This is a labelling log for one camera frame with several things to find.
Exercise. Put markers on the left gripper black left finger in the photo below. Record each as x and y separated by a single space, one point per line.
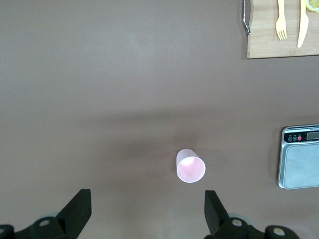
69 219

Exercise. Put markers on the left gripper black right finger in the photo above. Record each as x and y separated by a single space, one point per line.
219 224

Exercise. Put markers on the pink plastic cup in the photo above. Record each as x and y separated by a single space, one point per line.
190 169

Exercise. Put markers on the silver digital kitchen scale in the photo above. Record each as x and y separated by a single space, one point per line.
301 164

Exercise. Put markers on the brown table cover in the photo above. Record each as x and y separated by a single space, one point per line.
99 99

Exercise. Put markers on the wooden cutting board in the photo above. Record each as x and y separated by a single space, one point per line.
264 47

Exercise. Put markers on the yellow plastic fork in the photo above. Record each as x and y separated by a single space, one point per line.
281 22

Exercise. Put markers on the yellow plastic knife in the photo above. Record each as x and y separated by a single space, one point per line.
302 25

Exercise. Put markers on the lemon slice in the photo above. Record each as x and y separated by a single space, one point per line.
312 5

